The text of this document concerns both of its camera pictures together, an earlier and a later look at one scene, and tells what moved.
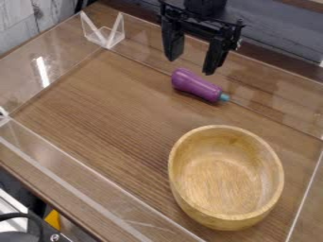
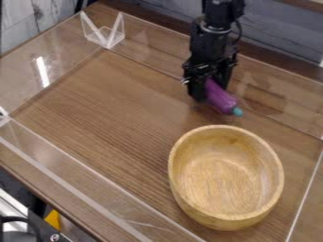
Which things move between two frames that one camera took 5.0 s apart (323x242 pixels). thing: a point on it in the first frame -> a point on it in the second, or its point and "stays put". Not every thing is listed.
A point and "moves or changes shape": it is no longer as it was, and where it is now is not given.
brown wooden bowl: (224, 177) stays put
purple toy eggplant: (188, 82) moves or changes shape
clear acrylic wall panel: (97, 208) stays put
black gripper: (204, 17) -> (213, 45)
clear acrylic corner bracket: (104, 37) stays put
